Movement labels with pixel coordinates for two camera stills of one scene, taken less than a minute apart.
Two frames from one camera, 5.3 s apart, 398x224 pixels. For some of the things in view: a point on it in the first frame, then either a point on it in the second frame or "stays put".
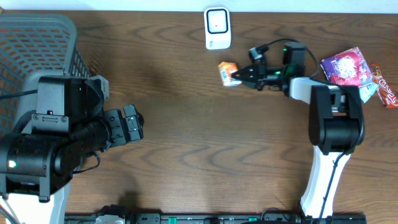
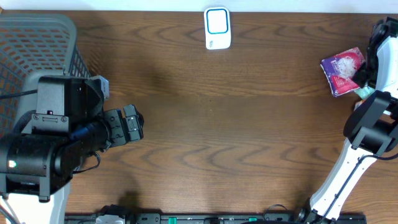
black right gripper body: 270,77 -> 369,73
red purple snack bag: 347,68 stays put
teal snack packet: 367,91 stays put
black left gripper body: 115,128 stays put
